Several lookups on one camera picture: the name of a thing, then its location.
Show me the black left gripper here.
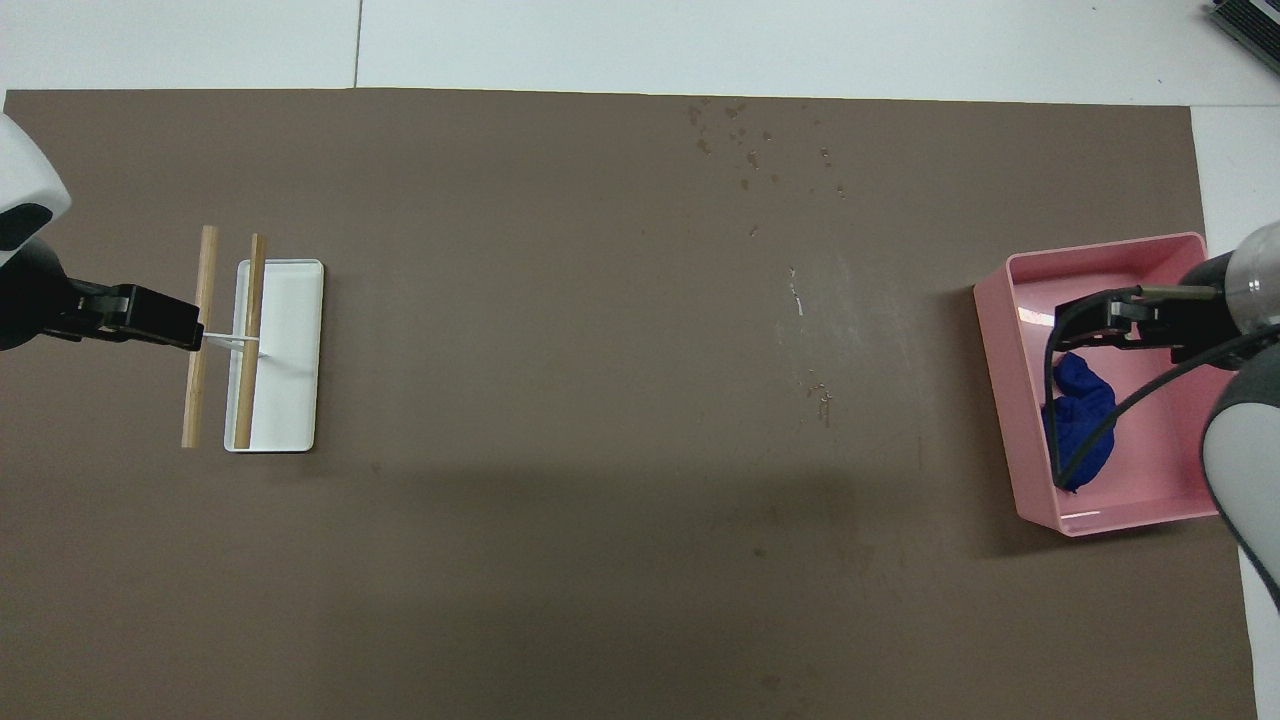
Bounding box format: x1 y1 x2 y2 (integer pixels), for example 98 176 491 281
0 235 207 352

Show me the brown table mat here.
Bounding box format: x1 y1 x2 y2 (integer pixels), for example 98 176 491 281
0 88 1259 720

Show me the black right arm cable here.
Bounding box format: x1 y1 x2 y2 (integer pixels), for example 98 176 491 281
1044 284 1280 492

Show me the blue towel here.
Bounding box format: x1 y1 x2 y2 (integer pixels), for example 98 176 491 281
1040 352 1118 493

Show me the pink plastic bin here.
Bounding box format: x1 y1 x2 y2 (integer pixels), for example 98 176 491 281
973 232 1241 538

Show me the wooden rack rod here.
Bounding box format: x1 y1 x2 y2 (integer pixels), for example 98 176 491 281
181 225 220 449
233 234 269 450

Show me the white towel rack base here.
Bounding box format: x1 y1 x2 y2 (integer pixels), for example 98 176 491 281
200 259 325 454

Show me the grey ribbed device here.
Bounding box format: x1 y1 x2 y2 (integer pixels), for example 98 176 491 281
1205 0 1280 71

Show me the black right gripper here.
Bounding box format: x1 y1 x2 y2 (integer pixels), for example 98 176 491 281
1056 254 1247 365

